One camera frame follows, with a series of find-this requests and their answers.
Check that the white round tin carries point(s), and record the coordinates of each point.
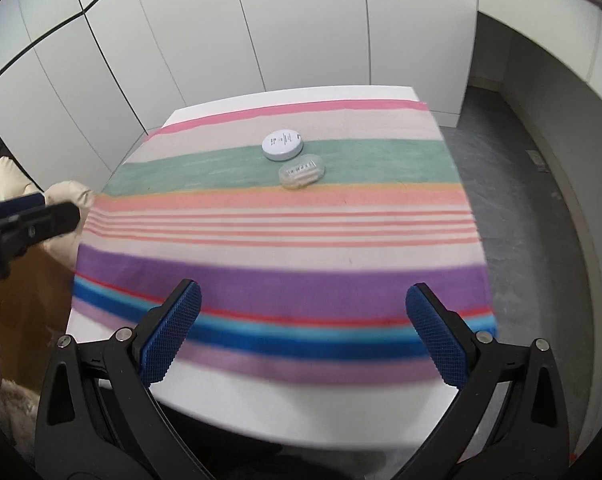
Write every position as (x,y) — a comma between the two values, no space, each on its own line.
(282,145)

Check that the brown cardboard box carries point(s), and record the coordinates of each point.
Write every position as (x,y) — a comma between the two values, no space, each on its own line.
(36,300)

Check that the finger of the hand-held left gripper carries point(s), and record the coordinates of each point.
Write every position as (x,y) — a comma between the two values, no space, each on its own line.
(23,202)
(56,220)

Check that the grey floor socket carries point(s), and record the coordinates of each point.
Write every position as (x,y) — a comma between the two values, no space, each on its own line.
(538,160)

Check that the clear oval plastic case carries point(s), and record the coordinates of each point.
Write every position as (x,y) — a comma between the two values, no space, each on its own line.
(303,172)

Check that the cream padded chair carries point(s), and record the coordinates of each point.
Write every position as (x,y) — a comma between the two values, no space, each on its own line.
(71,195)

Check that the striped colourful cloth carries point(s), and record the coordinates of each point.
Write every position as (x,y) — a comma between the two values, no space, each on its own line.
(281,260)

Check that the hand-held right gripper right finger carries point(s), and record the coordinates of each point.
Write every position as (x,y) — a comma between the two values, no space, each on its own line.
(436,335)

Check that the white table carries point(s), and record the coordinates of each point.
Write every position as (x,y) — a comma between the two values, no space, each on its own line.
(261,410)

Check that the white side counter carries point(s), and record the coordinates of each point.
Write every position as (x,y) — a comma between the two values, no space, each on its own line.
(556,60)

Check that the white tall cabinets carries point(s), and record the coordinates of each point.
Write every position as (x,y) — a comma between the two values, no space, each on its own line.
(281,25)

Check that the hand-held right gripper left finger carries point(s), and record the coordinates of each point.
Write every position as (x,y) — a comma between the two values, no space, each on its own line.
(173,330)

